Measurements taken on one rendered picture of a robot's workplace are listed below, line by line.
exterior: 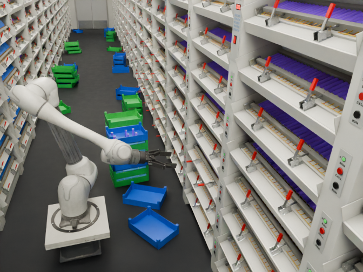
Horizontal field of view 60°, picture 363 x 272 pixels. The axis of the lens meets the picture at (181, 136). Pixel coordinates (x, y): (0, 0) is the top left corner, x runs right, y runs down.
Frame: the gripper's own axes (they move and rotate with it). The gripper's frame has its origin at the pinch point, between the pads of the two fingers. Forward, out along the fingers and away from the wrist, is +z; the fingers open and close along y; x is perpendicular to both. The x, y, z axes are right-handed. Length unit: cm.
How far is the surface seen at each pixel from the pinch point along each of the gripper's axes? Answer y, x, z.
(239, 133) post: 40, 39, 15
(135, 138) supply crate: -67, -21, -10
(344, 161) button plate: 106, 62, 5
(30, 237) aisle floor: -20, -79, -78
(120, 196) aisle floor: -52, -66, -17
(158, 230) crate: -6, -61, 5
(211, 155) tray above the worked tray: 13.7, 12.5, 17.5
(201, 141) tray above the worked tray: -6.3, 11.3, 18.4
